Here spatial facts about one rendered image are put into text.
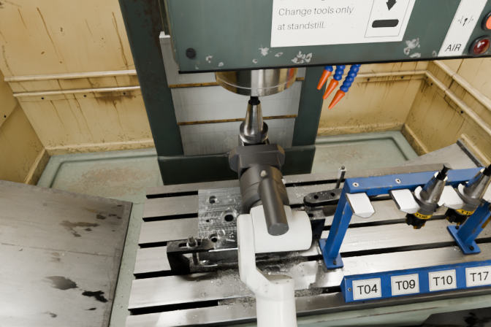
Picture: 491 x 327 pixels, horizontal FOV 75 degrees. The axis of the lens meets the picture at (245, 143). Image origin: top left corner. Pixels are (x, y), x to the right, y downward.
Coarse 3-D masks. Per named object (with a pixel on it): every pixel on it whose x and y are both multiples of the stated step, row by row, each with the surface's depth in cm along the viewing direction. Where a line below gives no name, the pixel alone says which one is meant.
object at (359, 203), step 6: (360, 192) 77; (348, 198) 76; (354, 198) 76; (360, 198) 76; (366, 198) 76; (354, 204) 75; (360, 204) 75; (366, 204) 75; (354, 210) 73; (360, 210) 73; (366, 210) 73; (372, 210) 73; (360, 216) 72; (366, 216) 72
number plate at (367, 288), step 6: (354, 282) 87; (360, 282) 87; (366, 282) 88; (372, 282) 88; (378, 282) 88; (354, 288) 87; (360, 288) 87; (366, 288) 88; (372, 288) 88; (378, 288) 88; (354, 294) 87; (360, 294) 88; (366, 294) 88; (372, 294) 88; (378, 294) 88
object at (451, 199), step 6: (450, 186) 79; (444, 192) 77; (450, 192) 77; (456, 192) 77; (444, 198) 76; (450, 198) 76; (456, 198) 76; (444, 204) 75; (450, 204) 75; (456, 204) 75; (462, 204) 75
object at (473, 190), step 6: (480, 174) 72; (486, 174) 71; (474, 180) 74; (480, 180) 72; (486, 180) 72; (468, 186) 75; (474, 186) 74; (480, 186) 73; (486, 186) 72; (468, 192) 75; (474, 192) 74; (480, 192) 73; (474, 198) 75; (480, 198) 74
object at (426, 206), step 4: (416, 188) 77; (420, 188) 77; (416, 192) 76; (416, 196) 75; (420, 196) 75; (416, 200) 75; (420, 200) 74; (424, 200) 74; (440, 200) 74; (420, 204) 75; (424, 204) 74; (428, 204) 73; (432, 204) 74; (436, 204) 74; (440, 204) 73; (424, 208) 75; (428, 208) 74; (432, 208) 75; (436, 208) 75; (428, 212) 75
